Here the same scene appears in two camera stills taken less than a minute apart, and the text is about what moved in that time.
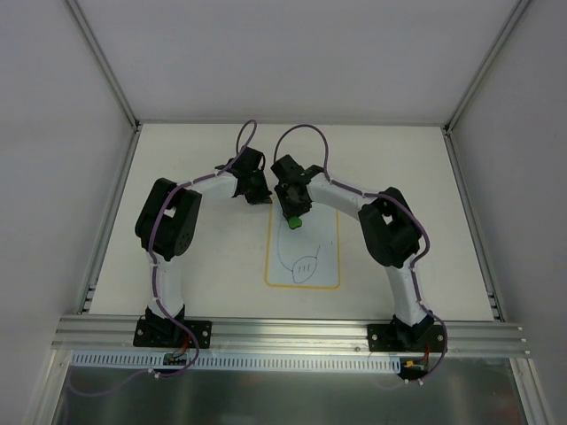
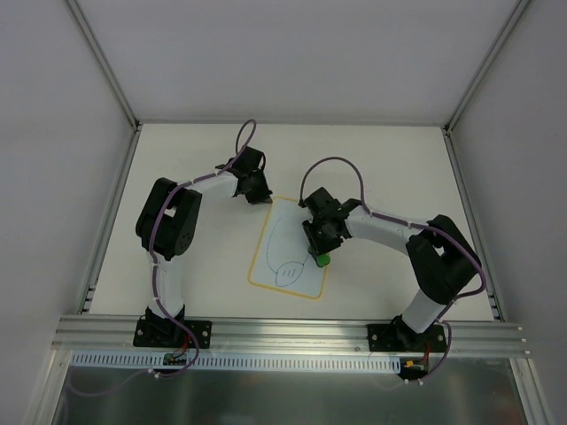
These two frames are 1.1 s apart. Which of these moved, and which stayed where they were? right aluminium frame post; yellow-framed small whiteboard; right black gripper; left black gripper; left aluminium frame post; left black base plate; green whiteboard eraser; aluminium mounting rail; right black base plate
Moved: green whiteboard eraser; right black gripper; yellow-framed small whiteboard
Stayed: left black gripper; right aluminium frame post; right black base plate; left aluminium frame post; aluminium mounting rail; left black base plate
